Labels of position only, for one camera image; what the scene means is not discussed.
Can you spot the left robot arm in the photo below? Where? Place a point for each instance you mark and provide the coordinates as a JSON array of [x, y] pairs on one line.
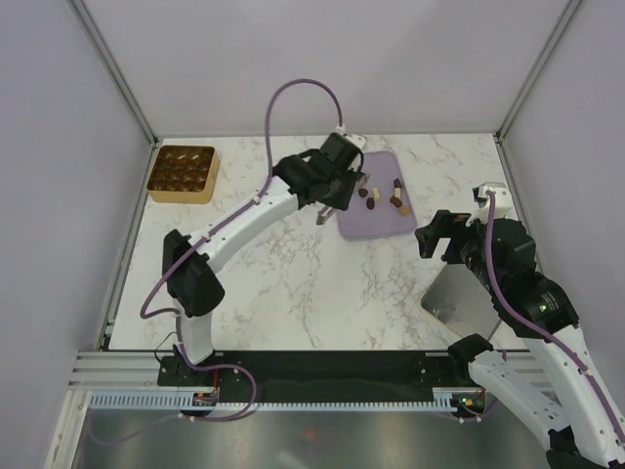
[[198, 257]]

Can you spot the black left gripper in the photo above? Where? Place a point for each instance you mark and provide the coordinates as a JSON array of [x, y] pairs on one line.
[[342, 202]]

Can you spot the gold chocolate box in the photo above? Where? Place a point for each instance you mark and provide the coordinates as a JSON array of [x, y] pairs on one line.
[[183, 175]]

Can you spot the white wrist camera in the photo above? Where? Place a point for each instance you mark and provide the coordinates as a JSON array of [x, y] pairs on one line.
[[357, 140], [489, 195]]

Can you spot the steel tray lid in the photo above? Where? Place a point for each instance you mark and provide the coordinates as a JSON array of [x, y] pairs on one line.
[[458, 300]]

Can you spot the lilac plastic tray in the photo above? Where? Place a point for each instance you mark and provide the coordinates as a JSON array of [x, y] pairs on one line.
[[384, 220]]

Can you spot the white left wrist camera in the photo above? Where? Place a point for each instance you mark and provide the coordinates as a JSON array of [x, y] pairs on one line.
[[357, 140]]

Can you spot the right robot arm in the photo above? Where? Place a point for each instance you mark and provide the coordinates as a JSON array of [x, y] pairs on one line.
[[581, 427]]

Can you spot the aluminium frame rail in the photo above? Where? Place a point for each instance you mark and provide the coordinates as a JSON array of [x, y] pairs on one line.
[[114, 371]]

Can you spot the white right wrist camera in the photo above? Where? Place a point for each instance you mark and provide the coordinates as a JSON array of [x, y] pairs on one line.
[[489, 195]]

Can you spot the white slotted cable duct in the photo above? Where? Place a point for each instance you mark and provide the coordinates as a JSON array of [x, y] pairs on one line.
[[188, 401]]

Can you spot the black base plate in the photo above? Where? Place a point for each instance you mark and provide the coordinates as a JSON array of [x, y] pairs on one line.
[[347, 375]]

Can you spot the steel slotted tongs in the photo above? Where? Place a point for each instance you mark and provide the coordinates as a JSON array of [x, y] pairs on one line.
[[325, 213]]

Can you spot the left aluminium corner post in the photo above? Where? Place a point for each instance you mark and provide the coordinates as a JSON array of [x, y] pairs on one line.
[[111, 66]]

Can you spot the right aluminium corner post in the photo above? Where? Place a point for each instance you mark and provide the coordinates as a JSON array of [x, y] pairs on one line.
[[546, 53]]

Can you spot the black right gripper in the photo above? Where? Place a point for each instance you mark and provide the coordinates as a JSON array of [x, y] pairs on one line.
[[444, 224]]

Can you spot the aluminium corner post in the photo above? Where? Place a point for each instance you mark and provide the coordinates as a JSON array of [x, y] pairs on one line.
[[111, 66], [546, 53]]

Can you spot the brown milk chocolate block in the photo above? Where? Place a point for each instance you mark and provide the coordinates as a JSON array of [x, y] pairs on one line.
[[395, 200]]

